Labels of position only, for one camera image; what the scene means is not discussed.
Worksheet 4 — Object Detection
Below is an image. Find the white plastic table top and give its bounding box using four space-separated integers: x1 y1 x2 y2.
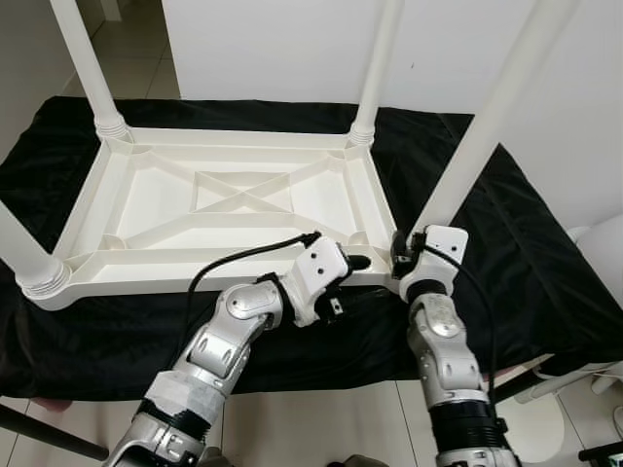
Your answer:
19 122 400 312

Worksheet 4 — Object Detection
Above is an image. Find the grey robot left leg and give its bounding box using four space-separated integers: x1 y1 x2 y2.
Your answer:
193 449 230 467

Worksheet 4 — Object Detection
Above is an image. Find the grey robot right leg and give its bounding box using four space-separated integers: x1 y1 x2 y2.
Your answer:
329 452 392 467

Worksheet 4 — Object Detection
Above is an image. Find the grey robot leg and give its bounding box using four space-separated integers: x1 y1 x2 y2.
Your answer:
193 449 230 467
329 452 392 467

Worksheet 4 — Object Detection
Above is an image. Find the black cloth cover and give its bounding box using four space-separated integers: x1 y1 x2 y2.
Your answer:
0 95 609 400

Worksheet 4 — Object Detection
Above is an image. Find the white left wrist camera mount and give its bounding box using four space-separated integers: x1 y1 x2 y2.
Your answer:
282 233 353 327

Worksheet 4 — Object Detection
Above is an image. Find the black metal frame bar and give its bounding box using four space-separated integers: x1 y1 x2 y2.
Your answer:
0 404 108 461
492 360 556 402

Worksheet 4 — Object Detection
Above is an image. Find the white plastic table leg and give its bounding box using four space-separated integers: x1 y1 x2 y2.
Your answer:
348 0 405 145
0 199 74 298
414 0 583 239
49 0 129 142

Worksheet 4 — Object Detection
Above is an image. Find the black metal stand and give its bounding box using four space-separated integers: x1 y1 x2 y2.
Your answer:
579 440 623 466

